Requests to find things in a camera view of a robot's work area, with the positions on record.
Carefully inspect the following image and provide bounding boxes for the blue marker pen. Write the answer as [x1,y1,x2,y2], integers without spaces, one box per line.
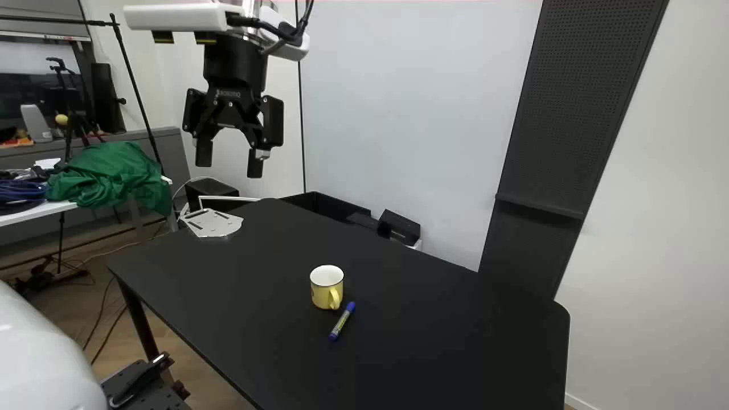
[327,299,358,341]

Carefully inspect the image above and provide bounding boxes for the green crumpled cloth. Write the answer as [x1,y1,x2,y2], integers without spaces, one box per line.
[42,142,172,216]

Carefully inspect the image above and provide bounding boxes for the black table leg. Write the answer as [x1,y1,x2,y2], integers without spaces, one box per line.
[114,275,165,369]

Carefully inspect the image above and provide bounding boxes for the black box with white bar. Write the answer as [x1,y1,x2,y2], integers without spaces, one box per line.
[183,175,264,211]

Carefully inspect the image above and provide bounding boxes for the small black box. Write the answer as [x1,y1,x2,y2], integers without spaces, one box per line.
[375,207,424,249]

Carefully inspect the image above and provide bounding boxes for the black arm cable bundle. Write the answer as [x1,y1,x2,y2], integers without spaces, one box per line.
[226,0,318,49]

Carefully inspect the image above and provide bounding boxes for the blue bundle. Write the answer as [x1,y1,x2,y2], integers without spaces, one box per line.
[0,175,48,213]

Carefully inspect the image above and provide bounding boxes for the black tripod with yellow ball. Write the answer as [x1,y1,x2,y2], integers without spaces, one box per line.
[42,55,104,158]

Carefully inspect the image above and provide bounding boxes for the grey low cabinet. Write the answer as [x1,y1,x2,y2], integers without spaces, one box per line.
[0,125,190,249]

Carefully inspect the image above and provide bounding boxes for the tall black acoustic panel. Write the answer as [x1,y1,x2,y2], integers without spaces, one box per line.
[477,0,672,307]

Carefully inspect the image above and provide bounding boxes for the black slanted stand pole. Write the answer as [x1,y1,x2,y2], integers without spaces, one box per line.
[74,11,165,169]

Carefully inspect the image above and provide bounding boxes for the white backdrop board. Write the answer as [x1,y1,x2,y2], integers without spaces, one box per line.
[297,0,546,274]

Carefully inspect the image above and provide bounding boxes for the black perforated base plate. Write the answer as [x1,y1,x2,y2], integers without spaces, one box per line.
[98,352,193,410]

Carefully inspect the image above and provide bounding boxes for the white side table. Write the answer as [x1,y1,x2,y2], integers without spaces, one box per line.
[0,199,82,233]

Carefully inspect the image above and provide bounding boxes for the gold cup with white inside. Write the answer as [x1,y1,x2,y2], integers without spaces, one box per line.
[306,262,347,311]

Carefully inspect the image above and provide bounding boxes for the black floor cable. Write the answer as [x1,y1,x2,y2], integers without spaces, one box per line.
[79,275,132,369]

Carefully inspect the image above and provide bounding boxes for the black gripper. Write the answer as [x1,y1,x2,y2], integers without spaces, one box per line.
[179,31,287,180]

